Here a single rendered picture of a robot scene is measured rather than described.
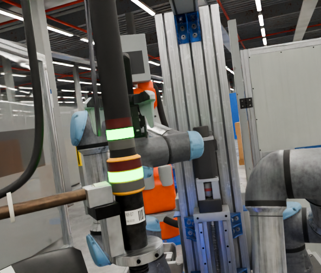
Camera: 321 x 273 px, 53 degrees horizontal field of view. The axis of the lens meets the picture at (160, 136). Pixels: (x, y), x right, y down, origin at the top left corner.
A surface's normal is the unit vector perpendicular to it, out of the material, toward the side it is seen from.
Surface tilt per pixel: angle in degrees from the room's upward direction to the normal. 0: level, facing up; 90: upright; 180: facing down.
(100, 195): 90
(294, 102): 90
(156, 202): 90
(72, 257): 35
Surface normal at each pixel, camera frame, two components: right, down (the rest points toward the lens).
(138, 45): 0.14, 0.04
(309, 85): -0.12, 0.07
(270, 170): -0.59, -0.27
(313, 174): -0.45, -0.08
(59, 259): 0.31, -0.85
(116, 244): 0.46, -0.01
